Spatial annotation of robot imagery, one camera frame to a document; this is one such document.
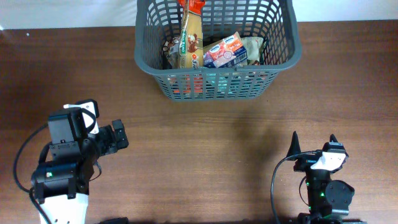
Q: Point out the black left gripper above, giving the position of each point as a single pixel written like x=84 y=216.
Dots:
x=111 y=144

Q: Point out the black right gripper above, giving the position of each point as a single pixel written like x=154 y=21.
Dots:
x=303 y=162

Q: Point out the brown snack bag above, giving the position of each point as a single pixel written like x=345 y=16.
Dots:
x=171 y=55

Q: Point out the mint green bar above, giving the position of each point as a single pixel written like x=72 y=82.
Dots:
x=218 y=82

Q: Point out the orange spaghetti packet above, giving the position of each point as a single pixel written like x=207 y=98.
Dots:
x=191 y=35

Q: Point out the green snack bag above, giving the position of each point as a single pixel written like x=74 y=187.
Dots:
x=254 y=47

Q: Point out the Kleenex tissue multipack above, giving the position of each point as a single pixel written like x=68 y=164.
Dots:
x=225 y=53

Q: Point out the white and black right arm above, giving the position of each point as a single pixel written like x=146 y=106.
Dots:
x=328 y=199

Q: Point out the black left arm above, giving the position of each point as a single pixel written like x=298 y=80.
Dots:
x=60 y=183

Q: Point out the grey plastic lattice basket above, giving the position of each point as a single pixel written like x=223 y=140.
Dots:
x=274 y=21

